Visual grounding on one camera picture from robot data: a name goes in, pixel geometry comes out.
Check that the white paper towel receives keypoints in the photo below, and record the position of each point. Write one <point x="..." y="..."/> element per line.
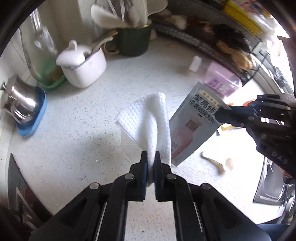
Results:
<point x="146" y="122"/>

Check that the glass bottle green base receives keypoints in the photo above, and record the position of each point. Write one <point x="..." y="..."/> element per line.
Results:
<point x="41" y="47"/>

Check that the grey shampoo sachet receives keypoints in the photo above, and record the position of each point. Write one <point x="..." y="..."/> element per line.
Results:
<point x="194" y="122"/>

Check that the dark green utensil cup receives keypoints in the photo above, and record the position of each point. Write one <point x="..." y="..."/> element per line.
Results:
<point x="132" y="42"/>

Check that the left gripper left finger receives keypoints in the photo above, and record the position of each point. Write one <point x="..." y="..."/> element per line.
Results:
<point x="99" y="212"/>

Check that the white sugar pot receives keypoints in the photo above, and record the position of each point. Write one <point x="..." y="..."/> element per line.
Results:
<point x="81" y="64"/>

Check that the black wire rack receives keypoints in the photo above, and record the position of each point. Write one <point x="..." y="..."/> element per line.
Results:
<point x="202" y="25"/>

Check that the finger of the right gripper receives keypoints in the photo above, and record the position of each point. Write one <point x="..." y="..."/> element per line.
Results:
<point x="238" y="116"/>

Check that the clear purple-label plastic bottle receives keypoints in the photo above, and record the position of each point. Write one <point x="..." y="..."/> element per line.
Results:
<point x="214" y="75"/>

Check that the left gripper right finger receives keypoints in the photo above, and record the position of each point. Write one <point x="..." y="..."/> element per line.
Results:
<point x="200" y="211"/>

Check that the ginger root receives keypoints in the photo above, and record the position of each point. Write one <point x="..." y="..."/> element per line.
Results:
<point x="240" y="58"/>

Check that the stainless steel sink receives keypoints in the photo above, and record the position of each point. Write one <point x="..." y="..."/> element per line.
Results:
<point x="273" y="188"/>

